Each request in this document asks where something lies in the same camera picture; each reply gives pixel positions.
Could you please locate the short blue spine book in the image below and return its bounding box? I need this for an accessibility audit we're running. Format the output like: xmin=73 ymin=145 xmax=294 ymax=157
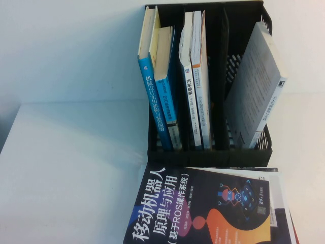
xmin=149 ymin=25 xmax=183 ymax=151

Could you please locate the white spine car suspension book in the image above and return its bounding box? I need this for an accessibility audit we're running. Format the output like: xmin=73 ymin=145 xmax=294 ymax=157
xmin=178 ymin=11 xmax=204 ymax=148

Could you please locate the white book with orange band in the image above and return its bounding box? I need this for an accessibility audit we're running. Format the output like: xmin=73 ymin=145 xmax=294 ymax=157
xmin=190 ymin=10 xmax=213 ymax=150

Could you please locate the black mesh book stand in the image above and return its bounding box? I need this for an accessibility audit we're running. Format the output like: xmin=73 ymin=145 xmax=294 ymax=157
xmin=144 ymin=1 xmax=275 ymax=166

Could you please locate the dark mobile robot book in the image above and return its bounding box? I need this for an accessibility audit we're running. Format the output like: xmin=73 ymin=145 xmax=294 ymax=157
xmin=122 ymin=164 xmax=271 ymax=244

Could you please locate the tall blue spine book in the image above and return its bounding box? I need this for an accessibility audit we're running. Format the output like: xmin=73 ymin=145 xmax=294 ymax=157
xmin=137 ymin=6 xmax=176 ymax=152

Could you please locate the grey cover white spine book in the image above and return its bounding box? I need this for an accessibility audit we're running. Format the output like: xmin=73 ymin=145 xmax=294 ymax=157
xmin=224 ymin=21 xmax=289 ymax=149

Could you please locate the white magazine with man portrait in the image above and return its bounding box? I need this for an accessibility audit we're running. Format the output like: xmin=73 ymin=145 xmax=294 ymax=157
xmin=138 ymin=164 xmax=293 ymax=244

